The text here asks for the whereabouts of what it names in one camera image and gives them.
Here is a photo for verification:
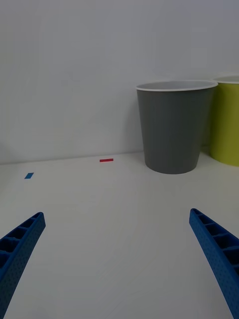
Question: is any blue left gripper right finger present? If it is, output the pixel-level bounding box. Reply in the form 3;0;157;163
189;208;239;319

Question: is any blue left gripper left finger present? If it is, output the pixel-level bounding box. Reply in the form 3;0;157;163
0;211;46;319

